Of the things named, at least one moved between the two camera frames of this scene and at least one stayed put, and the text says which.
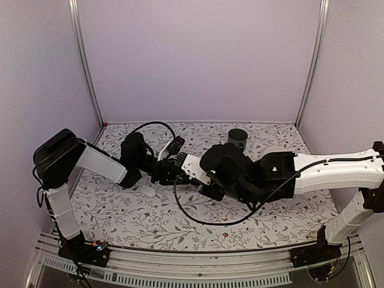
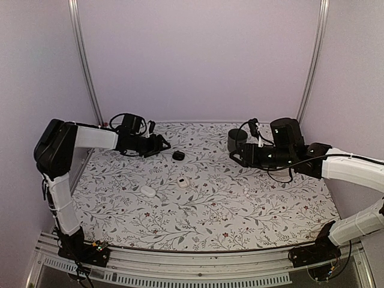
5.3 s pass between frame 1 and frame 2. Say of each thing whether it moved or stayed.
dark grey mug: stayed
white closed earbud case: stayed
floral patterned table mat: stayed
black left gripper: moved
